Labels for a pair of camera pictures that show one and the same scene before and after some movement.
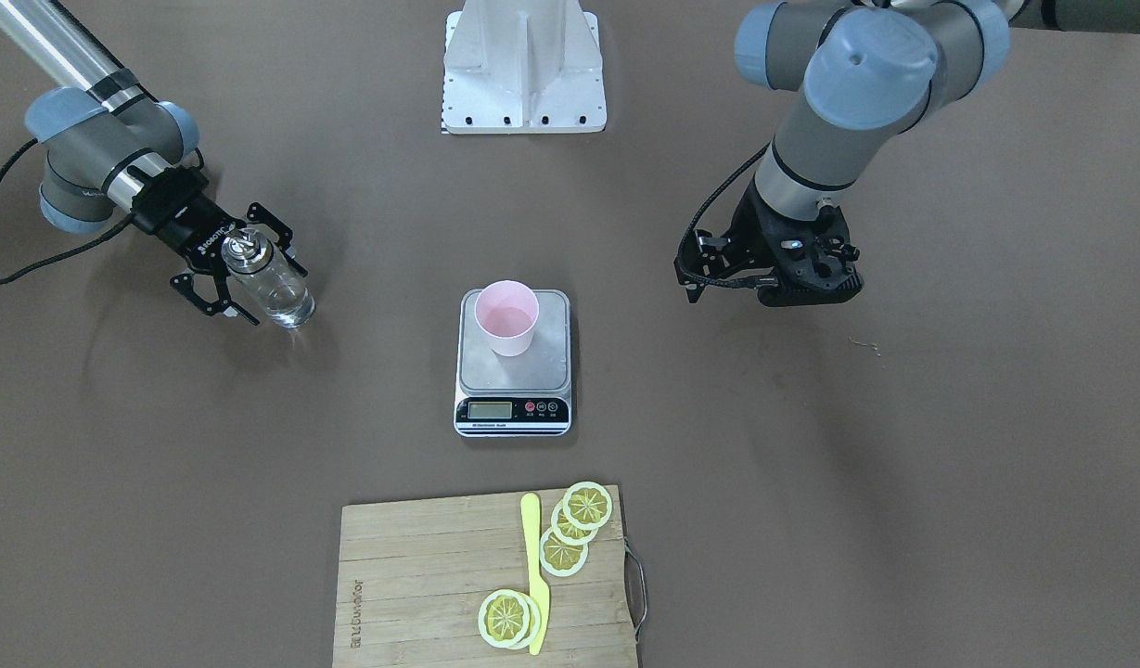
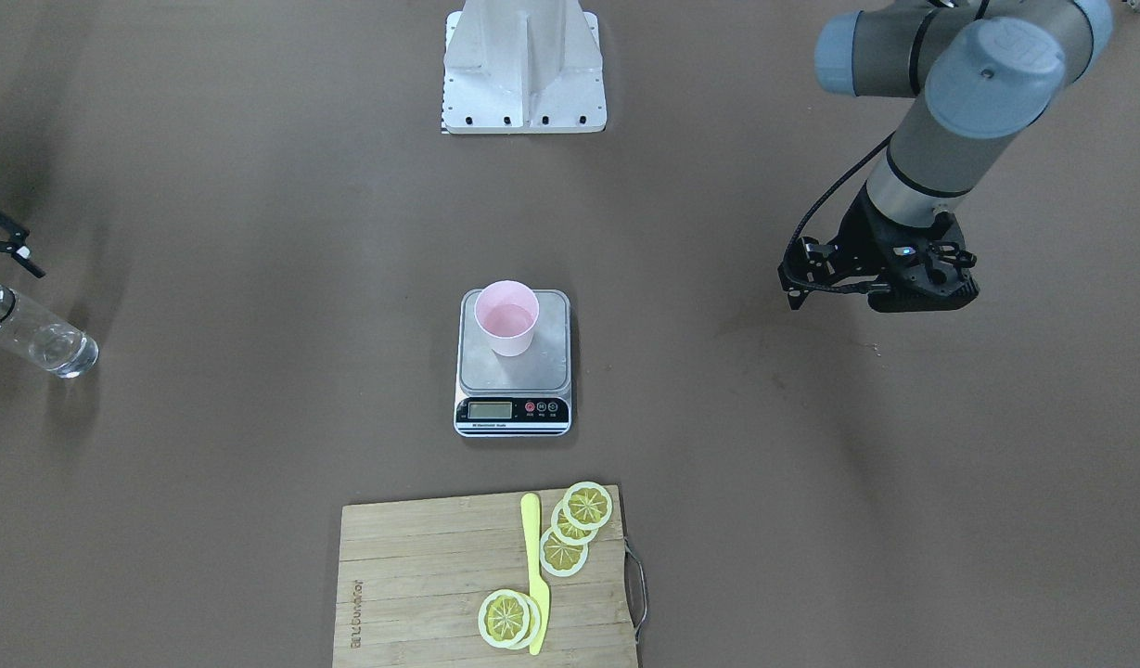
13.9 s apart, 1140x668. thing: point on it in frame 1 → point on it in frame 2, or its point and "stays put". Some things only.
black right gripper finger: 256,213 → 17,245
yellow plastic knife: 531,511 stays put
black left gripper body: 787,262 → 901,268
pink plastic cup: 506,311 stays put
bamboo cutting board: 414,574 stays put
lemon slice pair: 509,619 stays put
